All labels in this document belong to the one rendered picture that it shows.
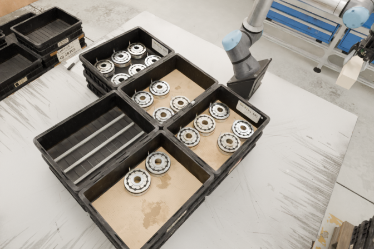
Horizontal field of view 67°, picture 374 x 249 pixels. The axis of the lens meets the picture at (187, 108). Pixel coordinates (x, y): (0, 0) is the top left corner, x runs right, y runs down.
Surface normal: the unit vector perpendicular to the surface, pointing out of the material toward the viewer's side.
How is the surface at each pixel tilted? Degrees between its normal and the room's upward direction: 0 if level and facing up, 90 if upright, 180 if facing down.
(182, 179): 0
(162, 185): 0
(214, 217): 0
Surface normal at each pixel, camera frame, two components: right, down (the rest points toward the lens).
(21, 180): 0.10, -0.63
